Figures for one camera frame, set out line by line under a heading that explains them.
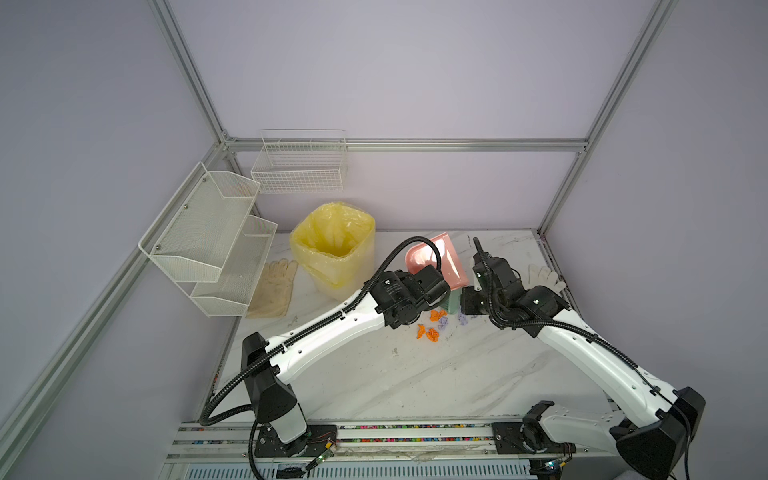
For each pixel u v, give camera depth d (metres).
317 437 0.73
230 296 0.76
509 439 0.73
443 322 0.93
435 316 0.95
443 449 0.73
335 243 1.04
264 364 0.40
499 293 0.55
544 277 1.07
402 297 0.47
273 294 1.01
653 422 0.39
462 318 0.95
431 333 0.91
